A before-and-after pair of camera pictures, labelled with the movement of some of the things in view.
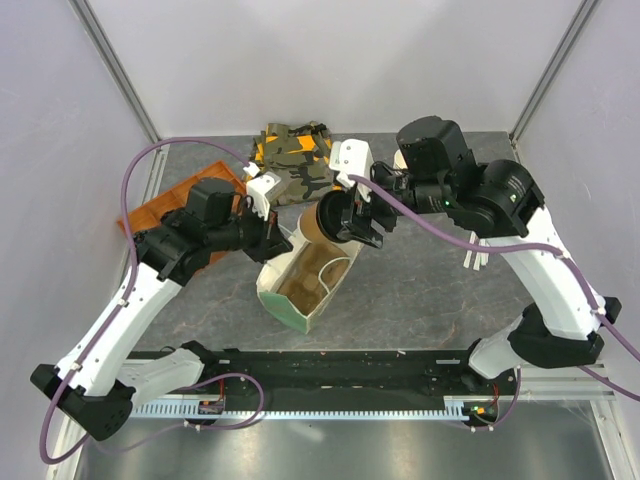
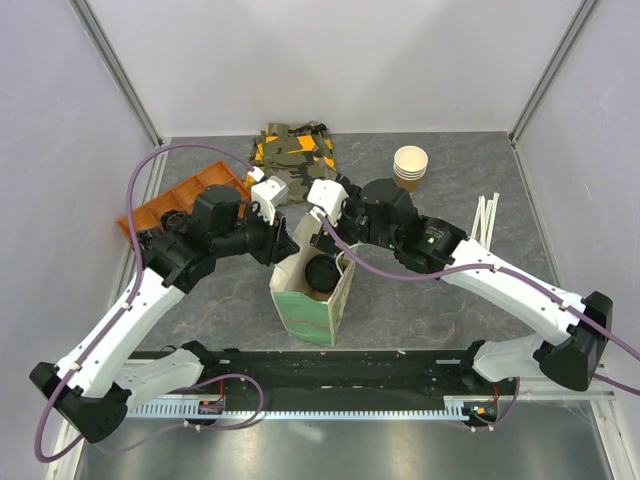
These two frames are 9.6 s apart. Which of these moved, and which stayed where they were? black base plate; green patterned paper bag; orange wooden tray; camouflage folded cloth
Moved: green patterned paper bag
Stayed: camouflage folded cloth; orange wooden tray; black base plate
